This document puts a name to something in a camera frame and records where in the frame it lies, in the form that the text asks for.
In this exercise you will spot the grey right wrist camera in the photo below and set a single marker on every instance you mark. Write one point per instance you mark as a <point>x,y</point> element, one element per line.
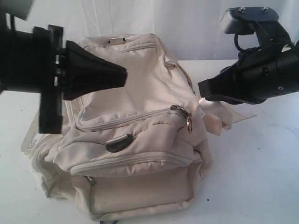
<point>239,20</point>

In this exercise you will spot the white backdrop curtain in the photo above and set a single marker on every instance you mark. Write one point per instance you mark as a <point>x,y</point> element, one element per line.
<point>191,29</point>

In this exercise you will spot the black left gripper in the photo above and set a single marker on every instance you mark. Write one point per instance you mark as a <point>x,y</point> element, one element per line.
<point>36,62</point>

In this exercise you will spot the cream fabric duffel bag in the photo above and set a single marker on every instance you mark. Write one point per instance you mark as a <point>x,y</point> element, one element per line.
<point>132,151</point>

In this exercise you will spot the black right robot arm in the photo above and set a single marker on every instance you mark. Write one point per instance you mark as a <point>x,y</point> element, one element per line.
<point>275,47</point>

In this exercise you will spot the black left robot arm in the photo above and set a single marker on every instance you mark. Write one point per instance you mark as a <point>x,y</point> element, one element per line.
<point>14,9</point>

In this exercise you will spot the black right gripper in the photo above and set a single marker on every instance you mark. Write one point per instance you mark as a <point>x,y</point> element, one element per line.
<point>252,79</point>

